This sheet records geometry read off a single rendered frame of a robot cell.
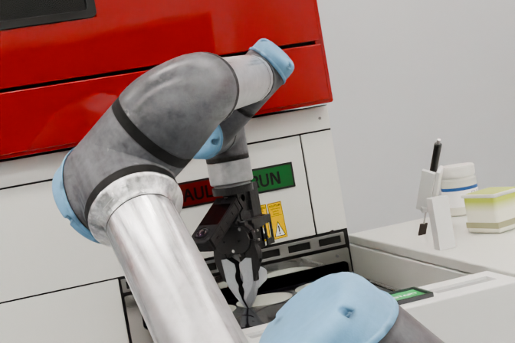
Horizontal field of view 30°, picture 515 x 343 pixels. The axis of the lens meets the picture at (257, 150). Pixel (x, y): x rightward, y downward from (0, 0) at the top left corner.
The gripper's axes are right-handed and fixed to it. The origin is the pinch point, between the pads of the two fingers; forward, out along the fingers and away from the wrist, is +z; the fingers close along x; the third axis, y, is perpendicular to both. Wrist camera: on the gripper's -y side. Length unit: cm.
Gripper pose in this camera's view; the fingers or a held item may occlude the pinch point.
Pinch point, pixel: (244, 301)
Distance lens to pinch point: 167.2
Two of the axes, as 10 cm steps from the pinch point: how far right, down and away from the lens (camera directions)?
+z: 1.7, 9.8, 0.5
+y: 5.2, -1.3, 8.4
